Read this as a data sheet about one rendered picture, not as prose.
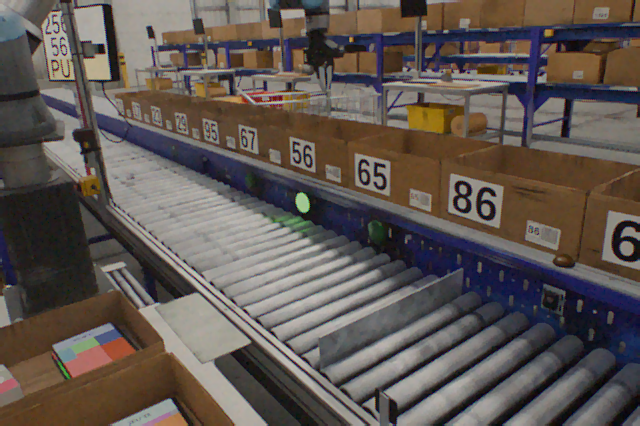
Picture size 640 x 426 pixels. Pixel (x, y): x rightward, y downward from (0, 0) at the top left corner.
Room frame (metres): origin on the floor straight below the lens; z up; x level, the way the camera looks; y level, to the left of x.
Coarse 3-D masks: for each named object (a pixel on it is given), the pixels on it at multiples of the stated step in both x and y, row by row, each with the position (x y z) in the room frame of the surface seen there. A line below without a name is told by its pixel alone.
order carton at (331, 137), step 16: (288, 128) 1.93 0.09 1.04; (304, 128) 1.97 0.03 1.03; (320, 128) 2.02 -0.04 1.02; (336, 128) 2.07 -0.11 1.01; (352, 128) 2.01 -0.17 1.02; (368, 128) 1.93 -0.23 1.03; (384, 128) 1.86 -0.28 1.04; (400, 128) 1.79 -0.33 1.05; (288, 144) 1.88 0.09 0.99; (320, 144) 1.71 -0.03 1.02; (336, 144) 1.64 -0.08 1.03; (288, 160) 1.89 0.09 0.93; (320, 160) 1.72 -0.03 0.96; (336, 160) 1.64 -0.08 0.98; (320, 176) 1.72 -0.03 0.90
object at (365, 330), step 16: (432, 288) 1.04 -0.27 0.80; (448, 288) 1.07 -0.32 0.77; (400, 304) 0.97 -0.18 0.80; (416, 304) 1.00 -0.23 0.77; (432, 304) 1.04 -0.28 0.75; (352, 320) 0.90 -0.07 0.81; (368, 320) 0.92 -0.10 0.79; (384, 320) 0.94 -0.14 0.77; (400, 320) 0.97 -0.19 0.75; (320, 336) 0.84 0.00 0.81; (336, 336) 0.86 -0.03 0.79; (352, 336) 0.89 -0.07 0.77; (368, 336) 0.92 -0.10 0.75; (384, 336) 0.94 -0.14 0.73; (320, 352) 0.84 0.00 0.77; (336, 352) 0.86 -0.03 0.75; (352, 352) 0.89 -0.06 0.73; (320, 368) 0.84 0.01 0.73
